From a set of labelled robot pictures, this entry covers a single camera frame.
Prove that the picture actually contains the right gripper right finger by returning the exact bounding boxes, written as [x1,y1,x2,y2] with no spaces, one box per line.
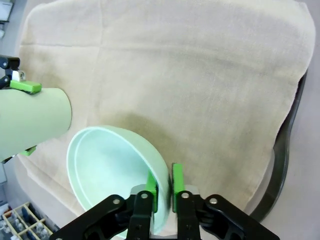
[170,162,281,240]

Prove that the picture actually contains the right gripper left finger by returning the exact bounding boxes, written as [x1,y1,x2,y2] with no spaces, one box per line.
[49,169,161,240]

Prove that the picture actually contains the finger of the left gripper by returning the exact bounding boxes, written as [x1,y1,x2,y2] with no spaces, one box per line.
[0,145,38,165]
[0,56,43,95]

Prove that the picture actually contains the light green tall cup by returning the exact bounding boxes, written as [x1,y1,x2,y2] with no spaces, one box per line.
[0,87,73,164]

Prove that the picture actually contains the light green bowl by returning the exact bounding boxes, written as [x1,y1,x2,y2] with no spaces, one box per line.
[66,124,169,240]

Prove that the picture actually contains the beige pink cloth mat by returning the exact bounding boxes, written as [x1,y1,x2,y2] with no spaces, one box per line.
[13,0,316,236]

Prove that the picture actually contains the dark brown serving tray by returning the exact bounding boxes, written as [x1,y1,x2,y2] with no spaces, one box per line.
[249,72,309,223]

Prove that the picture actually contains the wooden compartment organiser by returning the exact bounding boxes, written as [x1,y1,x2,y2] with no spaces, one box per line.
[0,201,61,240]

